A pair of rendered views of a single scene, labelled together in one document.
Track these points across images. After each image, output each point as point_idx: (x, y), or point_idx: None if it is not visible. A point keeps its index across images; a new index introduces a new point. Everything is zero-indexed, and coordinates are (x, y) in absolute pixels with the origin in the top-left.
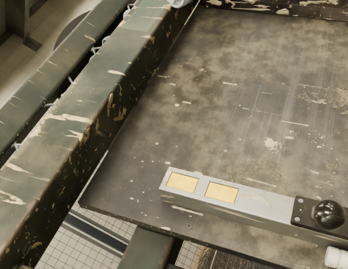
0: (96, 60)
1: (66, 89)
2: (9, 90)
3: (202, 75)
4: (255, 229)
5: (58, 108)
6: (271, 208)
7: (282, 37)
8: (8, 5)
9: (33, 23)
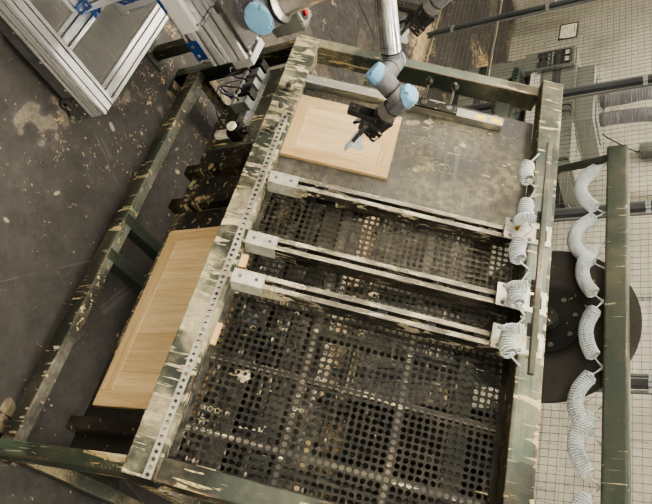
0: (554, 157)
1: (603, 270)
2: None
3: (501, 181)
4: None
5: (556, 132)
6: (463, 112)
7: (462, 207)
8: None
9: None
